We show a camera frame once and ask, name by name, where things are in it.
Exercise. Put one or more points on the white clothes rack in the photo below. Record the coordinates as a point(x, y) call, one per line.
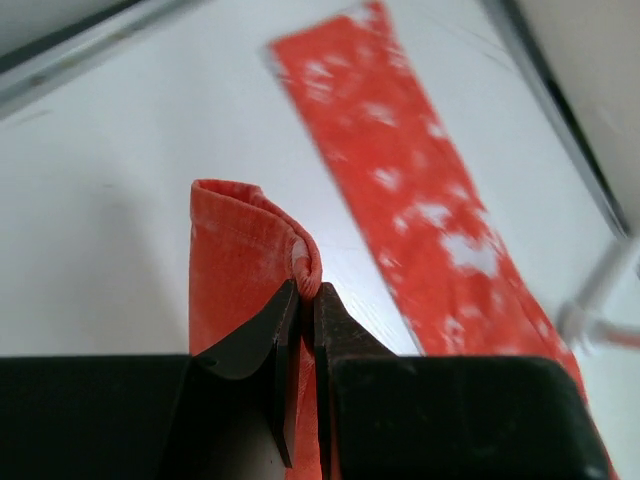
point(584, 323)

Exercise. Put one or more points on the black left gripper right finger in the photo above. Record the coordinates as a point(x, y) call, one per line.
point(336, 335)

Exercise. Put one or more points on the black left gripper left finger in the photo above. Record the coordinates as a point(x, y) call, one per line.
point(249, 416)

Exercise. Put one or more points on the orange white tie-dye trousers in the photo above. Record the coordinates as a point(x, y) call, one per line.
point(496, 393)

